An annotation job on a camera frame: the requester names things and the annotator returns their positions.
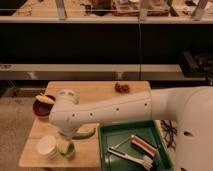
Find white cups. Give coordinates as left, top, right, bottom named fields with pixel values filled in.
left=36, top=135, right=58, bottom=159

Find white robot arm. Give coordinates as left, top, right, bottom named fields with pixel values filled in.
left=49, top=86, right=213, bottom=171

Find green cucumber toy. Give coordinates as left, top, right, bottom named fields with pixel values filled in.
left=72, top=128, right=96, bottom=140

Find wooden table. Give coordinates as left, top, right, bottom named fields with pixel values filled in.
left=18, top=80, right=160, bottom=169

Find dark red bowl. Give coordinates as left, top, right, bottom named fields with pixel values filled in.
left=33, top=95, right=55, bottom=118

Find green plastic tray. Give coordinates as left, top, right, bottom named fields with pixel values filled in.
left=97, top=119, right=174, bottom=171

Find yellow corn toy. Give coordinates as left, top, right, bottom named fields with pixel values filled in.
left=36, top=95, right=55, bottom=104

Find metal spoon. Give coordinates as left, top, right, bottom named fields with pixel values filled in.
left=110, top=135, right=135, bottom=149

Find brown grape cluster toy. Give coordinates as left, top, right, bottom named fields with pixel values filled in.
left=114, top=83, right=130, bottom=94

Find black device on shelf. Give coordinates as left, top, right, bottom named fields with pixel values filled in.
left=179, top=51, right=213, bottom=78

